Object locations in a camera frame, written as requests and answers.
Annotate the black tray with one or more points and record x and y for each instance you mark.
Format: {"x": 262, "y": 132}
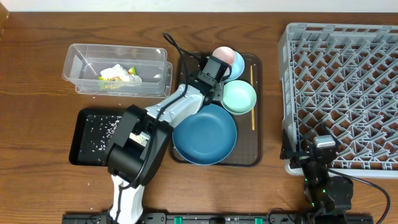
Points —
{"x": 80, "y": 156}

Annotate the yellow green snack wrapper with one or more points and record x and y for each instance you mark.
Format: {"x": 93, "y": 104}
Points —
{"x": 132, "y": 71}

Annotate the pink plastic cup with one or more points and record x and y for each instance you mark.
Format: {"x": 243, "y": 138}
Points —
{"x": 225, "y": 54}

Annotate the clear plastic bin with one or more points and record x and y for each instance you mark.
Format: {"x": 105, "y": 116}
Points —
{"x": 118, "y": 70}

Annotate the wooden chopstick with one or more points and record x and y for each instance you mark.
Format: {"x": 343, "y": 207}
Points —
{"x": 252, "y": 111}

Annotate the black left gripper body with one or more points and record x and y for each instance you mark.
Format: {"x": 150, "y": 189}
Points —
{"x": 212, "y": 91}

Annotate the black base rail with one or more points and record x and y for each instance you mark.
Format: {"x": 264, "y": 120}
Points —
{"x": 161, "y": 218}

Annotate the white rice pile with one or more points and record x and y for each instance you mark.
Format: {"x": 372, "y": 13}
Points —
{"x": 99, "y": 129}

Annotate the mint green bowl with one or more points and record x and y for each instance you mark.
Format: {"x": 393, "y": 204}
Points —
{"x": 239, "y": 97}

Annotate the brown serving tray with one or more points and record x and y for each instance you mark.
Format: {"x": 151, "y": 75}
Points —
{"x": 248, "y": 148}

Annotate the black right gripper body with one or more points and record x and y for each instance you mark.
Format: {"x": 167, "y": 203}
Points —
{"x": 301, "y": 158}

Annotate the grey dishwasher rack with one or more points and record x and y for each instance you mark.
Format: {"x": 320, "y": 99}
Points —
{"x": 343, "y": 78}

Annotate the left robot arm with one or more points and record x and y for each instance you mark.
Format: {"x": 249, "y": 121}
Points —
{"x": 136, "y": 148}

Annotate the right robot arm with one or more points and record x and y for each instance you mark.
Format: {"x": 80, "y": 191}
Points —
{"x": 329, "y": 196}

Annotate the light blue small bowl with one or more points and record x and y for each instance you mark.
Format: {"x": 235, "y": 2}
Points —
{"x": 237, "y": 67}

